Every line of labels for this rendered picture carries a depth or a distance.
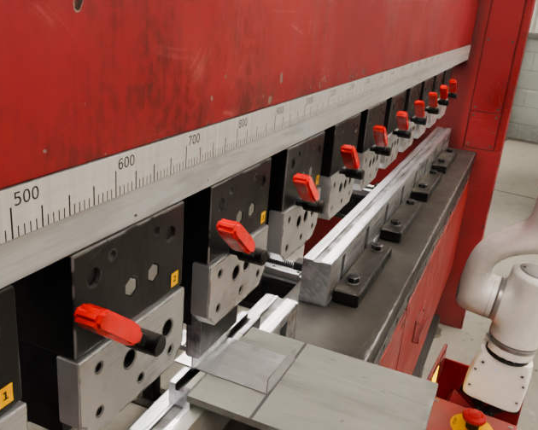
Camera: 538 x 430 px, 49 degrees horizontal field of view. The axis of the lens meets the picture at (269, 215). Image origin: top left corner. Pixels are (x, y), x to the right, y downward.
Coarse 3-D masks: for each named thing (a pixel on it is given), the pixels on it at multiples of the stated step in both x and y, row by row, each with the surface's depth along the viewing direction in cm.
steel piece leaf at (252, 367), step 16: (224, 352) 78; (240, 352) 78; (256, 352) 79; (272, 352) 79; (208, 368) 74; (224, 368) 75; (240, 368) 75; (256, 368) 75; (272, 368) 76; (288, 368) 76; (240, 384) 72; (256, 384) 72; (272, 384) 72
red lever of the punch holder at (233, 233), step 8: (224, 224) 57; (232, 224) 57; (240, 224) 58; (224, 232) 57; (232, 232) 57; (240, 232) 58; (224, 240) 59; (232, 240) 58; (240, 240) 58; (248, 240) 60; (232, 248) 61; (240, 248) 60; (248, 248) 60; (256, 248) 64; (240, 256) 64; (248, 256) 64; (256, 256) 64; (264, 256) 64
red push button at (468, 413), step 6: (462, 414) 102; (468, 414) 101; (474, 414) 101; (480, 414) 101; (468, 420) 100; (474, 420) 100; (480, 420) 100; (486, 420) 101; (468, 426) 101; (474, 426) 101; (480, 426) 100
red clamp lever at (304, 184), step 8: (296, 176) 75; (304, 176) 75; (296, 184) 75; (304, 184) 74; (312, 184) 76; (304, 192) 76; (312, 192) 76; (296, 200) 83; (304, 200) 80; (312, 200) 78; (320, 200) 82; (304, 208) 82; (312, 208) 82; (320, 208) 81
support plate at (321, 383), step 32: (288, 352) 80; (320, 352) 80; (224, 384) 72; (288, 384) 73; (320, 384) 74; (352, 384) 74; (384, 384) 75; (416, 384) 75; (256, 416) 67; (288, 416) 67; (320, 416) 68; (352, 416) 68; (384, 416) 69; (416, 416) 69
